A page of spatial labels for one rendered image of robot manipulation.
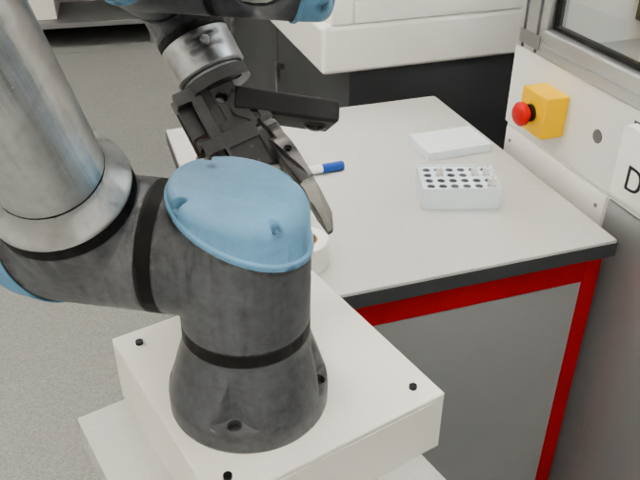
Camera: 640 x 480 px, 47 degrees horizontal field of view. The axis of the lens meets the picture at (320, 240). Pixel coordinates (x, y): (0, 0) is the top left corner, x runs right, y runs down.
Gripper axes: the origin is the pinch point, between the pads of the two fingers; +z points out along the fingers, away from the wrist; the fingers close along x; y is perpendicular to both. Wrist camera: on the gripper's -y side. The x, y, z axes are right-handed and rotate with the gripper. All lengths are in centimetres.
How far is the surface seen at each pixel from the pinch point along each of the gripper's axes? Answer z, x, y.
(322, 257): 2.5, -22.8, -5.3
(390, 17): -34, -66, -54
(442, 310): 17.4, -25.2, -18.3
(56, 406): 8, -125, 47
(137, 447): 10.2, -5.1, 26.0
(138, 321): -2, -147, 20
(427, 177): -0.6, -34.6, -30.1
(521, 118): -2, -30, -48
